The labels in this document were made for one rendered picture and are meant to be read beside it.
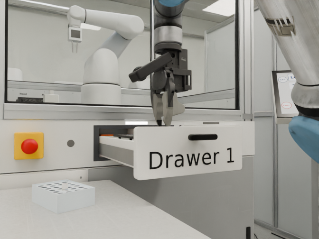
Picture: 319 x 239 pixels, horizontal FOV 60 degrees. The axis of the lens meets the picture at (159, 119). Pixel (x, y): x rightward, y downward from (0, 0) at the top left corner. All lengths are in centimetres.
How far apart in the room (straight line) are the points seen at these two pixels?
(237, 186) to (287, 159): 137
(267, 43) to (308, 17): 242
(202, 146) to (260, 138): 209
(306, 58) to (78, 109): 67
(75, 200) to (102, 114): 36
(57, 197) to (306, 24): 49
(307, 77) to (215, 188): 83
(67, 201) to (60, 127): 32
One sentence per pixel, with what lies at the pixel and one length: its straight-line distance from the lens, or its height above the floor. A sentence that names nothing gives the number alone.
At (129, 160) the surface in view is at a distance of 65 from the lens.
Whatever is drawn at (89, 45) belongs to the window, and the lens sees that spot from 93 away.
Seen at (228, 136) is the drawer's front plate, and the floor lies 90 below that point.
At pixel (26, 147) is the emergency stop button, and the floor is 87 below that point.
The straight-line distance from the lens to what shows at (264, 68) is 273.
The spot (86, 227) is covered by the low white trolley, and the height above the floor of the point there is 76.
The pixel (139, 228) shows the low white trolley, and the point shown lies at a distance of 50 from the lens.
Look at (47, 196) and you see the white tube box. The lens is 62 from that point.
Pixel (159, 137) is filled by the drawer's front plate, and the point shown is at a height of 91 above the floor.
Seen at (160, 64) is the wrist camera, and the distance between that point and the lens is 70.
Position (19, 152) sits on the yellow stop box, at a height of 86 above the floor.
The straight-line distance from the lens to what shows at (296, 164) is 250.
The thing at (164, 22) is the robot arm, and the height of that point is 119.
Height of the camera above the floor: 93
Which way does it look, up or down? 1 degrees up
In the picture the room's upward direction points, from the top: straight up
